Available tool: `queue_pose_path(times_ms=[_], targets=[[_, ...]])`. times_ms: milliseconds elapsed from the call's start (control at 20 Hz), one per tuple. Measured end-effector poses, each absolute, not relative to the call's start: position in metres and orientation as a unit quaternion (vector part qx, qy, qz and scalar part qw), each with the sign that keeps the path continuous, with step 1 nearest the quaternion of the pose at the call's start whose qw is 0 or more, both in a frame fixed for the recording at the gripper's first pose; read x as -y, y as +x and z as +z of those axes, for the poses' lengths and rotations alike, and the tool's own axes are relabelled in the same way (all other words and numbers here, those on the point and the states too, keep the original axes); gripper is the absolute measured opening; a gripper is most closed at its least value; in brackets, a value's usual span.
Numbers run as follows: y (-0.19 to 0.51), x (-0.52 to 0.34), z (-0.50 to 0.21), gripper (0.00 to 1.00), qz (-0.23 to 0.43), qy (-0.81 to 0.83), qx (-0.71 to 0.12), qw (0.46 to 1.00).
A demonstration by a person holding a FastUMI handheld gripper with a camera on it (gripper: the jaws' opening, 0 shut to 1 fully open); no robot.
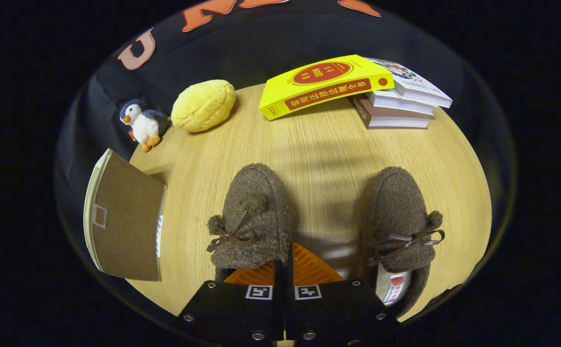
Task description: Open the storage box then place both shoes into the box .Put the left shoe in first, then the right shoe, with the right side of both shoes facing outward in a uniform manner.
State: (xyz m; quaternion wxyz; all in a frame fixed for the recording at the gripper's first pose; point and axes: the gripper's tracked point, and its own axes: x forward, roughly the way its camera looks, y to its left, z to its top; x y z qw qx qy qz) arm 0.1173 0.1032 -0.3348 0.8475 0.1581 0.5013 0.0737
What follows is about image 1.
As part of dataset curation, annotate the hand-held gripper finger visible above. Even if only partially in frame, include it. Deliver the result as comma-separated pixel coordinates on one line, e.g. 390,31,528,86
287,242,400,345
177,260,287,344

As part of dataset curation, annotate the brown fuzzy shoe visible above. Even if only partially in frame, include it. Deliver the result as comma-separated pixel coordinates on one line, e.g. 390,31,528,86
206,163,294,282
361,166,446,319

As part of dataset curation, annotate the brown storage box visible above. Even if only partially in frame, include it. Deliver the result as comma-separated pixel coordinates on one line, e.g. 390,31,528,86
83,148,168,282

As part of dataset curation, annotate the yellow bun-shaped plush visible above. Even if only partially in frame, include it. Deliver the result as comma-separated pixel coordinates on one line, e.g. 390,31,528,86
171,80,237,133

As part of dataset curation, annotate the yellow book with red circle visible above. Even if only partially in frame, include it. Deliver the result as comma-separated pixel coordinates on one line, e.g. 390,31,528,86
259,54,395,121

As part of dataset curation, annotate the penguin plush toy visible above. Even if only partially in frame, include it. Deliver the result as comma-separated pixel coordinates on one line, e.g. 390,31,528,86
119,99,170,153

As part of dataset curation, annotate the plain white book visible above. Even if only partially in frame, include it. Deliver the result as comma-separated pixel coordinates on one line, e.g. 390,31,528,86
366,89,436,116

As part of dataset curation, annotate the white book with illustrated cover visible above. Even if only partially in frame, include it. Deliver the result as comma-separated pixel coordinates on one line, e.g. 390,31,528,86
365,57,453,109

